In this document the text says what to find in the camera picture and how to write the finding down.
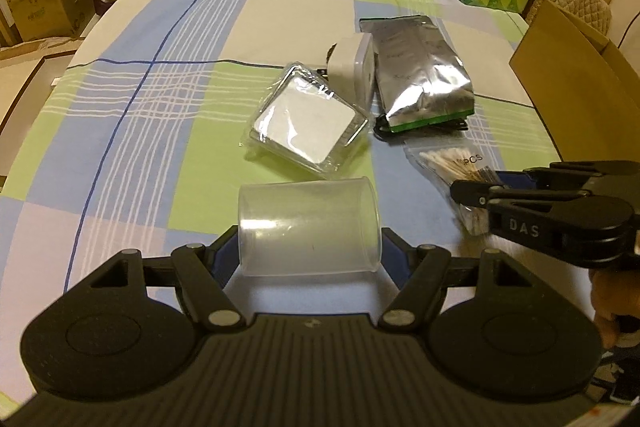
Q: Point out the silver foil bag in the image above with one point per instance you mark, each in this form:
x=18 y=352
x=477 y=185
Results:
x=415 y=72

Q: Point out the white plastic box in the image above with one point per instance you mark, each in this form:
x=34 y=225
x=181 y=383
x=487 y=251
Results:
x=350 y=67

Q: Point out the clear wrapped square white pad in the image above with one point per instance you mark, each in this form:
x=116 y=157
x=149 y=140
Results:
x=305 y=122

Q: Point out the clear bag of cotton swabs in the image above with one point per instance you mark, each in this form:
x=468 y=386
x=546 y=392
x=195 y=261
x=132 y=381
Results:
x=440 y=167

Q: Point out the person's right hand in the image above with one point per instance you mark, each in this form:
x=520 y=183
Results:
x=607 y=307

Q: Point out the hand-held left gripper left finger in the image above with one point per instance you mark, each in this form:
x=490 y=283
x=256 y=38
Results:
x=226 y=257

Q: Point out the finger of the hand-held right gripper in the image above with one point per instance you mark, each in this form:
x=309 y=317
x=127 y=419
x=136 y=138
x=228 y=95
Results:
x=560 y=173
x=520 y=219

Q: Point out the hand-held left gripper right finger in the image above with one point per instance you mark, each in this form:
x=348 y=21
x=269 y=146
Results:
x=395 y=257

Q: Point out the checked tablecloth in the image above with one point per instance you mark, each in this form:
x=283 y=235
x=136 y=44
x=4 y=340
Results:
x=150 y=132

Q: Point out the clear plastic cup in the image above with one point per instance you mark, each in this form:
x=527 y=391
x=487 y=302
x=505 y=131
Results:
x=310 y=227

